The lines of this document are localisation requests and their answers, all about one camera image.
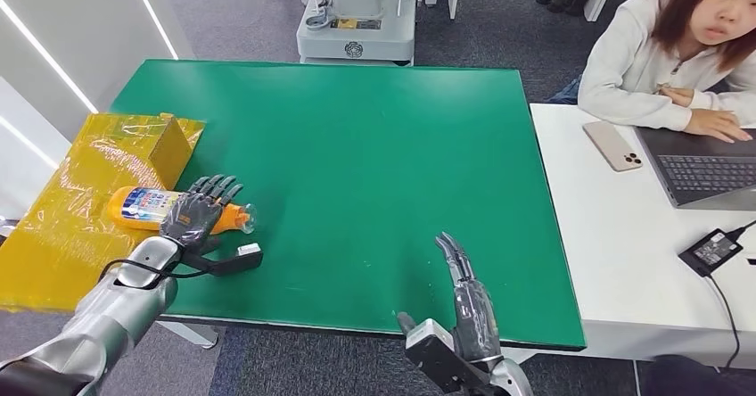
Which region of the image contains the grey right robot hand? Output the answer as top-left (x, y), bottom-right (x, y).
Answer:
top-left (396, 231), bottom-right (504, 365)

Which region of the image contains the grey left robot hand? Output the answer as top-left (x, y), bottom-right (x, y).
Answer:
top-left (159, 173), bottom-right (245, 253)

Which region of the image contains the person's left hand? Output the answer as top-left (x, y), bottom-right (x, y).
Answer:
top-left (655, 83), bottom-right (696, 109)

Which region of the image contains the person's right hand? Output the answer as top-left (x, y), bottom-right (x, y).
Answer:
top-left (684, 107), bottom-right (755, 144)

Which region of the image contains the orange plastic bottle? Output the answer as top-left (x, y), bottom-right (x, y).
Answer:
top-left (105, 185), bottom-right (259, 236)

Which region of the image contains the dark grey laptop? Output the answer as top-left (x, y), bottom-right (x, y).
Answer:
top-left (634, 125), bottom-right (756, 212)

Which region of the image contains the person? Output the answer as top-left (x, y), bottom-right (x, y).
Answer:
top-left (546, 0), bottom-right (756, 144)

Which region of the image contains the beige smartphone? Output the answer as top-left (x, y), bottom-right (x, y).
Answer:
top-left (581, 120), bottom-right (645, 174)

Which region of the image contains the yellow taped cardboard box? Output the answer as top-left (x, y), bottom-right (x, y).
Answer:
top-left (0, 111), bottom-right (207, 314)

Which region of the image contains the black power adapter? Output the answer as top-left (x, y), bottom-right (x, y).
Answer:
top-left (677, 228), bottom-right (744, 279)

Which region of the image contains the white machine with column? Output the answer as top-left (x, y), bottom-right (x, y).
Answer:
top-left (294, 0), bottom-right (418, 67)

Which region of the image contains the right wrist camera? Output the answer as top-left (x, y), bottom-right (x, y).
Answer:
top-left (404, 318), bottom-right (475, 396)

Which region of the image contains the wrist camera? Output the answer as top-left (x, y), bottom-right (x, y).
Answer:
top-left (181, 242), bottom-right (265, 278)
top-left (404, 318), bottom-right (475, 396)

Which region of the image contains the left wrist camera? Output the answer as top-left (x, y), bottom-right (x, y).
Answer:
top-left (181, 242), bottom-right (265, 278)

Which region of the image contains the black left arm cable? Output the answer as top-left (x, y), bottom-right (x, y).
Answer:
top-left (96, 256), bottom-right (209, 284)

